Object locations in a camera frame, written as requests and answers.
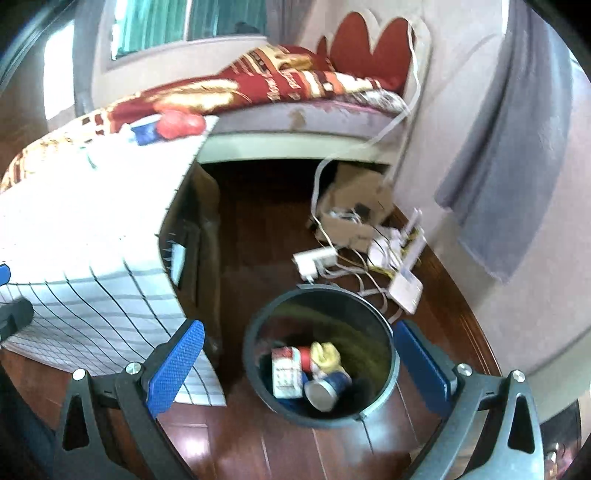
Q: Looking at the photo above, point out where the red paper cup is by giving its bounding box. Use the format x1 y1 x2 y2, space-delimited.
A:
298 346 320 376

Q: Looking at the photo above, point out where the white network device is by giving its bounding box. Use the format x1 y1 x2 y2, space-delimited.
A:
368 226 400 269

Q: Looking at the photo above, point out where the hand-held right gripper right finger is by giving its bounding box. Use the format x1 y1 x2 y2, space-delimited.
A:
394 320 546 480

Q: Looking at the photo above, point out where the white bed frame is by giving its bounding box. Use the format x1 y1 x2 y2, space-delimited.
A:
194 133 403 186

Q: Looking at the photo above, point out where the red padded headboard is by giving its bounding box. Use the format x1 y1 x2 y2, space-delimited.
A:
316 9 433 94

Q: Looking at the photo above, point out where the small bright window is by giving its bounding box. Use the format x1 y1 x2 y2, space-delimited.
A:
43 28 78 121

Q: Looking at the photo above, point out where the grey tied curtain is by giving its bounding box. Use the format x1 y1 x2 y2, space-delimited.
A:
434 0 576 285

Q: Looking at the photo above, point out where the red and white box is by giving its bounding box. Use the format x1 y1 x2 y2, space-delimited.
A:
270 346 308 399

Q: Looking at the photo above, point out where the blue paper bowl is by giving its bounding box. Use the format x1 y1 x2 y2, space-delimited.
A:
130 121 162 145

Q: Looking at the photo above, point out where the table with white grid cloth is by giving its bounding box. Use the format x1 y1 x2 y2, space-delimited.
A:
0 115 228 408

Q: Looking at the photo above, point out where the bed with red patterned blanket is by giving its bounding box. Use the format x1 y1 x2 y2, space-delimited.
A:
0 44 403 195

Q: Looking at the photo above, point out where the white cable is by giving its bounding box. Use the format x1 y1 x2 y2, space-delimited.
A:
311 22 422 252

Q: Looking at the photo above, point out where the blue paper cup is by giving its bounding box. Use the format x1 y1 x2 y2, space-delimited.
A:
303 371 354 412

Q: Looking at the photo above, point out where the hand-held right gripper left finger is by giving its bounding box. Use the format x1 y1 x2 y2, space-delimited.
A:
53 319 206 480

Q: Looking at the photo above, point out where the teal curtain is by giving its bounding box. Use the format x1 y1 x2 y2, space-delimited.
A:
115 0 267 54

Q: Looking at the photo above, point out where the black trash bin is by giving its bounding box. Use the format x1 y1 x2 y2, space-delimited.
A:
242 285 400 431

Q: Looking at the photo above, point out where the red cloth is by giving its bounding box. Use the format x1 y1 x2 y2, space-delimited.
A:
154 110 206 140

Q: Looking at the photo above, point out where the white power strip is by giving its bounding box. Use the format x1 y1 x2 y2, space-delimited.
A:
293 246 339 281

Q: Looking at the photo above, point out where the large sliding window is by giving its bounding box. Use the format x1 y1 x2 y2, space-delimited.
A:
108 0 269 62

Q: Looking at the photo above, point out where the open cardboard box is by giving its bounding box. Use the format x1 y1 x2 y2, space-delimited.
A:
318 163 396 248

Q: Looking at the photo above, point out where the grey mattress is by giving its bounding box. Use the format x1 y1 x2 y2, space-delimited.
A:
216 99 408 140

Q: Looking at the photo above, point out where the white router with antennas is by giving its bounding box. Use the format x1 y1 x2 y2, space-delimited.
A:
387 208 424 316

